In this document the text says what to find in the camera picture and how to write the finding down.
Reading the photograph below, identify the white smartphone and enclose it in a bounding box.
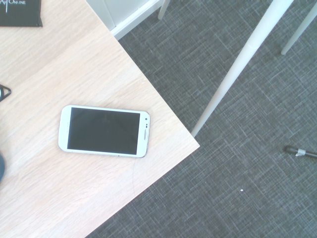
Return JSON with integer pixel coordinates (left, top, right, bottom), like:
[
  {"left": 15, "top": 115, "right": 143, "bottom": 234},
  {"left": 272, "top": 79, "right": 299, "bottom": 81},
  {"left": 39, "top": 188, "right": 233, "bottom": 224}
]
[{"left": 58, "top": 105, "right": 151, "bottom": 159}]

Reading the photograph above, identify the white coat rack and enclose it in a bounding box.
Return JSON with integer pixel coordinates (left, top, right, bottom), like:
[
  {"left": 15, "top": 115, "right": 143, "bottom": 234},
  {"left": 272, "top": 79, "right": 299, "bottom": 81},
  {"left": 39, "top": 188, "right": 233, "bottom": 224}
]
[{"left": 158, "top": 0, "right": 317, "bottom": 138}]

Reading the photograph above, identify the round white key tag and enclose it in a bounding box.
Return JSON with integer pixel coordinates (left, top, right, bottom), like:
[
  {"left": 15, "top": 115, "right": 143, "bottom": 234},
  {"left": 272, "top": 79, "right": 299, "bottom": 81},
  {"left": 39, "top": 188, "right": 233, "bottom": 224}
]
[{"left": 0, "top": 84, "right": 12, "bottom": 102}]

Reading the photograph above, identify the black card with lettering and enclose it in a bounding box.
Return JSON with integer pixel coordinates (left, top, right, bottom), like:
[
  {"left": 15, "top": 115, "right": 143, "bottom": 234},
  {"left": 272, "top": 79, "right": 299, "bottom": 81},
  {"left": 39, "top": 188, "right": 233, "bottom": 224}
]
[{"left": 0, "top": 0, "right": 43, "bottom": 27}]

